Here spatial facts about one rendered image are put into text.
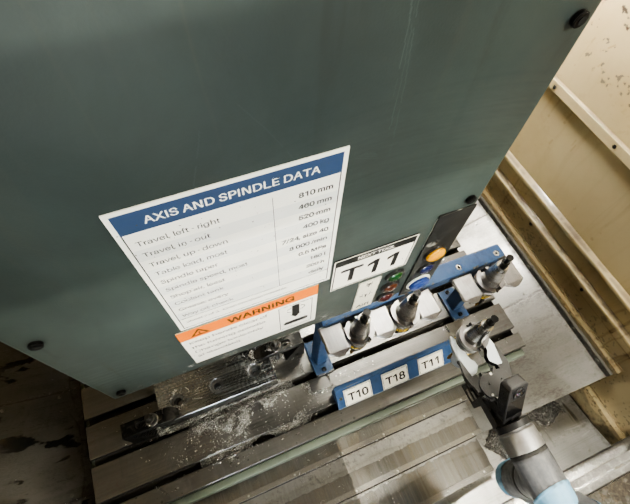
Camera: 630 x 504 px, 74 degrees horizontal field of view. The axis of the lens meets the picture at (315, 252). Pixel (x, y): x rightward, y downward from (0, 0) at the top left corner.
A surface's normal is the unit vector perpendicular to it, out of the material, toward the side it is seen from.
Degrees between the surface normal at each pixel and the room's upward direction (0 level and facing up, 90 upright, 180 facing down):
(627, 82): 90
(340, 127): 90
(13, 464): 24
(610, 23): 90
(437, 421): 8
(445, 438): 8
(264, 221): 90
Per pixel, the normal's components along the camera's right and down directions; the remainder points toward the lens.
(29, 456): 0.42, -0.57
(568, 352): -0.34, -0.32
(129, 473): 0.04, -0.49
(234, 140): 0.38, 0.81
